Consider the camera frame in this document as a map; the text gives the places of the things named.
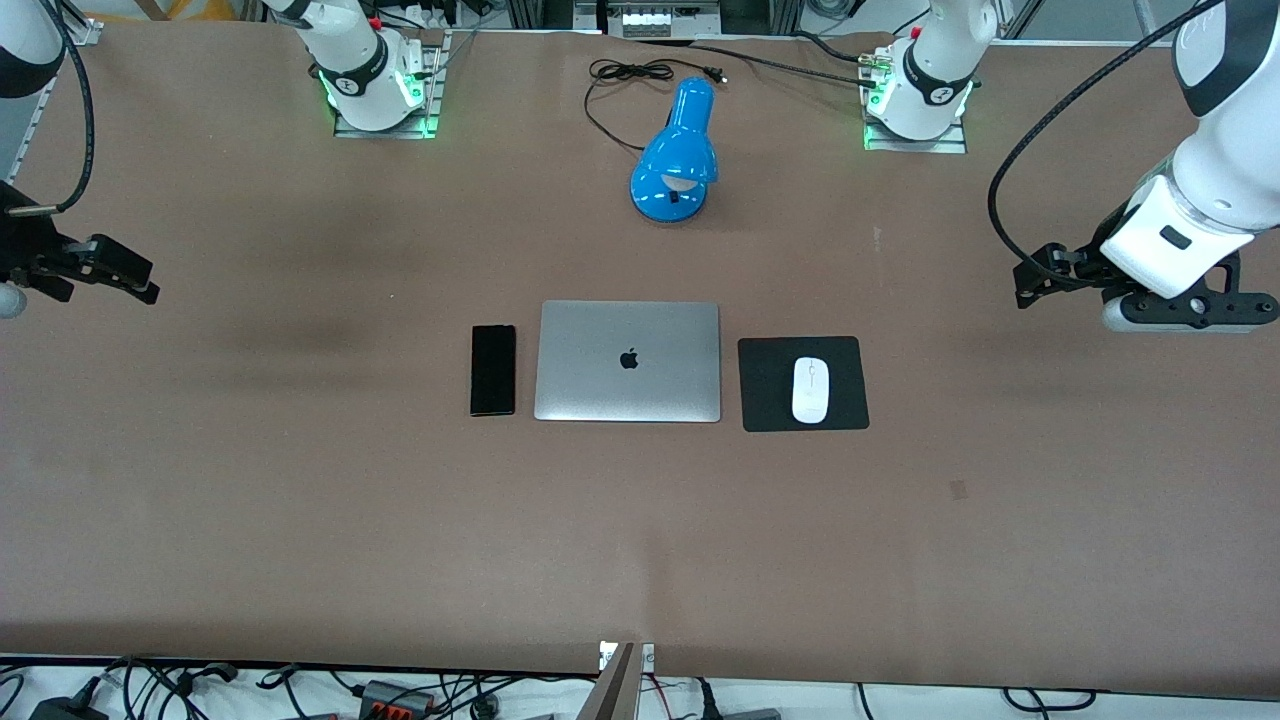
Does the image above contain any grey power strip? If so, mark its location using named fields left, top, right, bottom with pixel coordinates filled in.
left=620, top=0, right=723, bottom=39

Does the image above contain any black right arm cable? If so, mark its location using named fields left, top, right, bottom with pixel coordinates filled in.
left=0, top=0, right=95, bottom=217

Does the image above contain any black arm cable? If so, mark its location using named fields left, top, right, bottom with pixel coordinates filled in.
left=0, top=0, right=95, bottom=217
left=987, top=0, right=1226, bottom=263

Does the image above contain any black smartphone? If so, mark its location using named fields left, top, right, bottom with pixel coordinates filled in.
left=470, top=324, right=518, bottom=417

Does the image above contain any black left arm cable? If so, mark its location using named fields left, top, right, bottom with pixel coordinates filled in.
left=987, top=0, right=1226, bottom=263

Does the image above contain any black box with orange buttons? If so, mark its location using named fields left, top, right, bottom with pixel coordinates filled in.
left=358, top=679, right=438, bottom=720

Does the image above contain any black mouse pad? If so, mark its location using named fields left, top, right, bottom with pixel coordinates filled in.
left=737, top=336, right=871, bottom=433

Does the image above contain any silver closed laptop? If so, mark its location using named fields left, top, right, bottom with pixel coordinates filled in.
left=533, top=300, right=722, bottom=424

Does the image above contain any blue desk lamp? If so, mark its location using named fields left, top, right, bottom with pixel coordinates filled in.
left=629, top=77, right=719, bottom=224

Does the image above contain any black lamp power cable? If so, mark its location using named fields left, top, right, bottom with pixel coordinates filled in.
left=584, top=59, right=728, bottom=153

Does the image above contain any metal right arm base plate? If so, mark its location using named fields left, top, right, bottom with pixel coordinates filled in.
left=333, top=30, right=447, bottom=140

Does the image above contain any thick black base cable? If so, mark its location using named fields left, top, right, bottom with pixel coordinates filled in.
left=640, top=36, right=883, bottom=91

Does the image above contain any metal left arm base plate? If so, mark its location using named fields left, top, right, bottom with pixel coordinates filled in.
left=862, top=50, right=969, bottom=154

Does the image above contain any black power adapter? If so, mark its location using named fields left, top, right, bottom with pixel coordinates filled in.
left=28, top=690, right=109, bottom=720

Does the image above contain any black looped cable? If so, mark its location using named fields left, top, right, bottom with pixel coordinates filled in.
left=1002, top=687, right=1099, bottom=714

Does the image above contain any tangled black cable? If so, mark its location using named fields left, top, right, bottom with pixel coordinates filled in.
left=100, top=655, right=246, bottom=720

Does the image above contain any perforated metal rail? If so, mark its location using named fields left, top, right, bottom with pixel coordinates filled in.
left=12, top=18, right=103, bottom=173

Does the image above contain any white computer mouse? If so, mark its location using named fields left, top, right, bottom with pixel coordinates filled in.
left=791, top=356, right=832, bottom=425

